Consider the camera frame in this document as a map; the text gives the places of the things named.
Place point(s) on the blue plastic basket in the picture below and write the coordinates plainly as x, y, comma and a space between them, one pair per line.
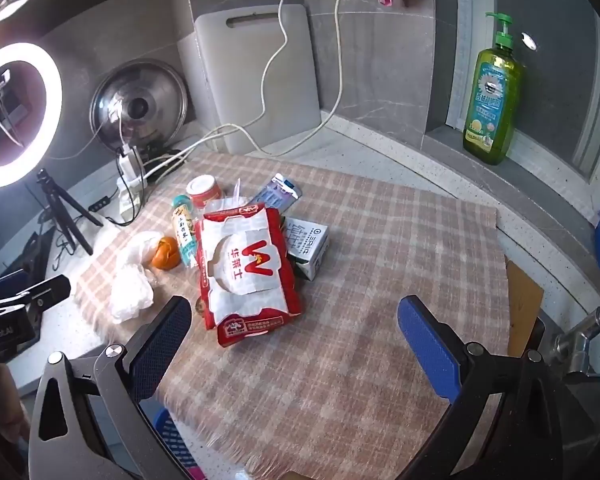
172, 437

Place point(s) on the white and green milk carton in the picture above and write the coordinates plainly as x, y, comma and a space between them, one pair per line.
307, 247

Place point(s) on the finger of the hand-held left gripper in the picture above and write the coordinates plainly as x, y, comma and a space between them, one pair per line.
39, 296

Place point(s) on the white power strip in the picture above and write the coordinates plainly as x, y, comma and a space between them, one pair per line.
128, 185

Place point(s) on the white plastic bag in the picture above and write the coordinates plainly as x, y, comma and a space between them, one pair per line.
132, 290

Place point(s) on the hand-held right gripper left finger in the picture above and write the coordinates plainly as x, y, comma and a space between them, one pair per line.
162, 345

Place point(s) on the brown cardboard piece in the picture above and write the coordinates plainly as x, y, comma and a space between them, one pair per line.
524, 305

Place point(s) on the steel pot lid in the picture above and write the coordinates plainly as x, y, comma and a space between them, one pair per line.
144, 105

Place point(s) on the small bottle with teal cap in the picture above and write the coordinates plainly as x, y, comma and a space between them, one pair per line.
184, 232

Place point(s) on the red capped jar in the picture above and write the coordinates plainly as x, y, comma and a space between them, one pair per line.
203, 191

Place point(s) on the plaid tablecloth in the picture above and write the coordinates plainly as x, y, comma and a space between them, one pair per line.
360, 310

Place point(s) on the grey cutting board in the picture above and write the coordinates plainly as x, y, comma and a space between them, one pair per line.
260, 80

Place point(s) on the metal clamp stand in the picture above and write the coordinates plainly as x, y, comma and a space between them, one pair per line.
580, 337

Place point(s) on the green dish soap bottle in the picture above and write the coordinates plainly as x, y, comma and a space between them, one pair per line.
492, 100

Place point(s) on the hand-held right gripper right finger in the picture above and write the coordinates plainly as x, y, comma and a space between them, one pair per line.
430, 345

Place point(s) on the black tripod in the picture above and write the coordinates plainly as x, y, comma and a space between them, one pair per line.
62, 205

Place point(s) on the crushed blue drink carton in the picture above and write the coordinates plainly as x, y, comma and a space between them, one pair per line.
277, 192

